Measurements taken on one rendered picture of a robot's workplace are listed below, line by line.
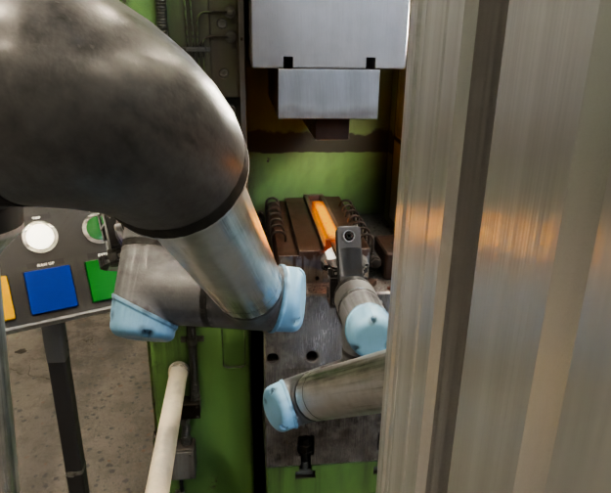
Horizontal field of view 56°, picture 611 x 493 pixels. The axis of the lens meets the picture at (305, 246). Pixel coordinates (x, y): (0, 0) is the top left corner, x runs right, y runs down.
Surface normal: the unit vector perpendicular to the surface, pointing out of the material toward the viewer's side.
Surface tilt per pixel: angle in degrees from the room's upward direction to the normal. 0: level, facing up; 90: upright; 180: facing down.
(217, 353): 90
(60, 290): 60
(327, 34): 90
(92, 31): 54
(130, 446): 0
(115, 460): 0
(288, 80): 90
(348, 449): 90
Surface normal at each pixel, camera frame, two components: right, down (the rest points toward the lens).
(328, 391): -0.88, -0.03
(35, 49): 0.36, -0.15
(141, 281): -0.08, -0.27
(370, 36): 0.11, 0.35
